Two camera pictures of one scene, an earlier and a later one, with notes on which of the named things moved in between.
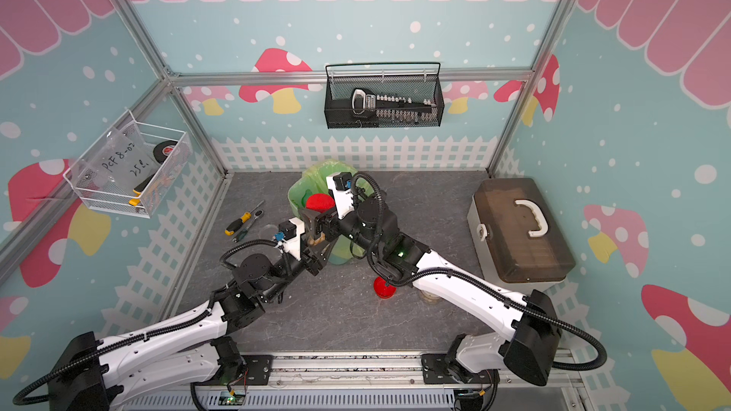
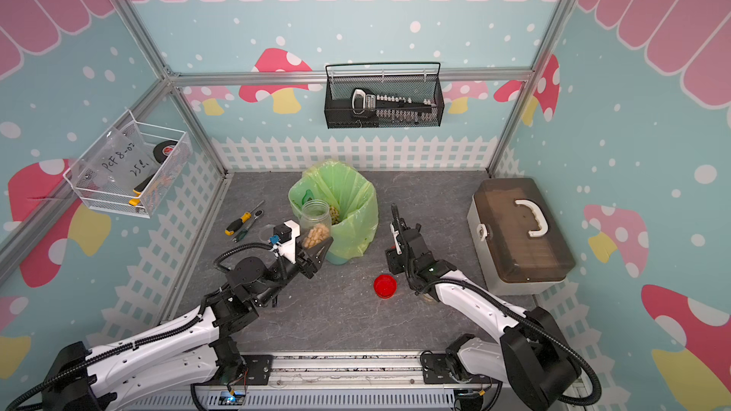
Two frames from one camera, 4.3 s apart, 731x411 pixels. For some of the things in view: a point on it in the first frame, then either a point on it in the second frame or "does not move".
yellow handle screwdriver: [236, 224] does not move
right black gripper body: [334, 216] to [397, 264]
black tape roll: [162, 151] does not move
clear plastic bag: [122, 161] does not move
